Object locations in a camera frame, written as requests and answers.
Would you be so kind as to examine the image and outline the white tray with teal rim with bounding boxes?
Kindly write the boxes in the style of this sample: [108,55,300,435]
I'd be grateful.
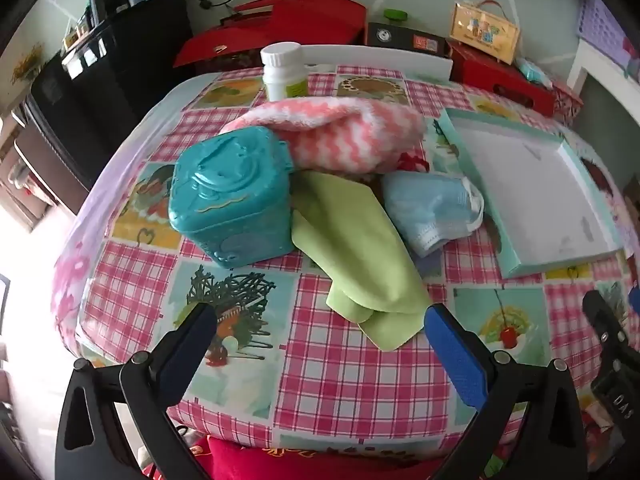
[437,107,632,280]

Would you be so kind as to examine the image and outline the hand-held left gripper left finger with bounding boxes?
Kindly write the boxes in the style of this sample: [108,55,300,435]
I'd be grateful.
[55,302,218,480]

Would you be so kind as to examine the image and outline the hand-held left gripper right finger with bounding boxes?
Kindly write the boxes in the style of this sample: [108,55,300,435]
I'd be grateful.
[424,304,588,480]

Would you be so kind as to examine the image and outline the pink white fuzzy cloth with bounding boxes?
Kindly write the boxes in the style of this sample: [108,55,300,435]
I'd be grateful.
[220,97,426,181]

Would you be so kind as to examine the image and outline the teal plastic case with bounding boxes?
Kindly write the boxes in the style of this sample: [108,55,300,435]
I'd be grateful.
[167,127,296,270]

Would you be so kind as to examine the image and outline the red cushion with gold print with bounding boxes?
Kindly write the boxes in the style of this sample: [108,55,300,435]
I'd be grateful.
[140,435,451,480]

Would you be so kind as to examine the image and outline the blue face mask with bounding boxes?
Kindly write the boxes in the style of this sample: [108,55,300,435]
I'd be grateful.
[382,171,486,260]

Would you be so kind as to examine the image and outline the black cabinet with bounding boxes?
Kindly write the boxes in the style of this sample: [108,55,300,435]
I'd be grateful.
[25,0,196,206]

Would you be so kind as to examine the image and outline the purple plastic basket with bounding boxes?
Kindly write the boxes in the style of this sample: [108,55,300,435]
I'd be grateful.
[575,0,636,78]

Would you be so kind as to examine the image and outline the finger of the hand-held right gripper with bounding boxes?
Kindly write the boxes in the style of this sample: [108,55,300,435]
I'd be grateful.
[582,289,632,361]

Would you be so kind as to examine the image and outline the white shelf frame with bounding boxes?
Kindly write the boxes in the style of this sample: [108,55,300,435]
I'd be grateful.
[567,37,640,126]

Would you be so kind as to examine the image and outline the golden box with handle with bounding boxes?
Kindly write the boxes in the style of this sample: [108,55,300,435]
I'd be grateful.
[448,0,521,65]

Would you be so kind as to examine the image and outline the white plastic bottle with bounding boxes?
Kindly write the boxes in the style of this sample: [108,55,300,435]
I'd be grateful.
[260,42,307,102]

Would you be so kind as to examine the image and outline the black box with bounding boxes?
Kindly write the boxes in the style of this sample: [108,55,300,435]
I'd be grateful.
[364,20,451,58]

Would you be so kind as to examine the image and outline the green cloth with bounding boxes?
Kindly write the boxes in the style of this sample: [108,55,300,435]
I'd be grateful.
[290,170,433,353]

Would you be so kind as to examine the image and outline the yellow flowers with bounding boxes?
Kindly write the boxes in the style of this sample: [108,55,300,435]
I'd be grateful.
[12,45,46,81]

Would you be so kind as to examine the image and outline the red box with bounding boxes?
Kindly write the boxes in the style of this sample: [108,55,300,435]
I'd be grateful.
[447,42,557,117]

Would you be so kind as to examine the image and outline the light blue packet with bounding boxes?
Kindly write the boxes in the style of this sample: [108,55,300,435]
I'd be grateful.
[515,57,555,86]

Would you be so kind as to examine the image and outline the small red knitted item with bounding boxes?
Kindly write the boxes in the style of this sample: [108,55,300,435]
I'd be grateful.
[395,152,431,173]

